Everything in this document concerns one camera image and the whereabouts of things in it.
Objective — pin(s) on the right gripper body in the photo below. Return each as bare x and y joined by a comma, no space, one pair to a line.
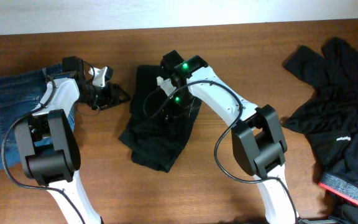
180,102

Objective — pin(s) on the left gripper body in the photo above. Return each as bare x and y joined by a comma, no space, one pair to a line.
110,94

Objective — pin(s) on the black trousers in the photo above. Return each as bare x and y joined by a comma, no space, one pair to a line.
155,143

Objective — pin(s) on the blue denim jeans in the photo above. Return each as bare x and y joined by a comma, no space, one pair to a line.
19,94

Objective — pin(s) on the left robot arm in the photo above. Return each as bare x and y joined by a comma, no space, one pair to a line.
48,150

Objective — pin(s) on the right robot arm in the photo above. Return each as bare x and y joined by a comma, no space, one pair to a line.
258,142

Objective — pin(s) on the black clothes pile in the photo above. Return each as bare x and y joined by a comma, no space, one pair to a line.
329,120

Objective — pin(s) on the grey red-trimmed garment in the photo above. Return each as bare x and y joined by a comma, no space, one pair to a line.
339,187

